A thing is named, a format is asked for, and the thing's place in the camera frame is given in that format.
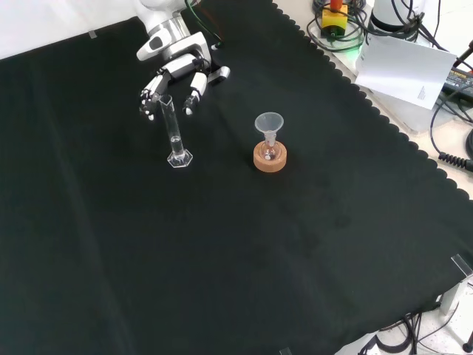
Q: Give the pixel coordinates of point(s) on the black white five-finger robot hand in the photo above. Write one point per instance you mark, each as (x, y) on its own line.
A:
(177, 68)

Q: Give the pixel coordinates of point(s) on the clear glass graduated cylinder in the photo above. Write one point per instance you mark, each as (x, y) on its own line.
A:
(176, 148)

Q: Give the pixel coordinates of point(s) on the clear plastic funnel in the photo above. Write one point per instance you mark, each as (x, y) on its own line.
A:
(269, 124)

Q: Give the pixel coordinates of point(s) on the small round-bottom glass flask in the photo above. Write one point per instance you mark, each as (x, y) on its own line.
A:
(268, 151)

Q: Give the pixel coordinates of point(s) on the yellow stop button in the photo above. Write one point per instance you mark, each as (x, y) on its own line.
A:
(334, 22)

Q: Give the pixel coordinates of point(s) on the black bench cloth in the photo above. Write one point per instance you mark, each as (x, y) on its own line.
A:
(221, 240)

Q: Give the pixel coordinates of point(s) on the white cylindrical base black band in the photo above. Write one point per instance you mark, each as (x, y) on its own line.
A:
(391, 15)

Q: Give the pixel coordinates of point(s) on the pale white board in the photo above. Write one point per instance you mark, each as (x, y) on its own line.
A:
(403, 70)

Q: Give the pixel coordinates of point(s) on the black power supply brick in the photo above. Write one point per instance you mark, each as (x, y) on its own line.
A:
(460, 79)

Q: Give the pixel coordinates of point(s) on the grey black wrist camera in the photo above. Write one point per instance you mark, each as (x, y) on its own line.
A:
(220, 74)

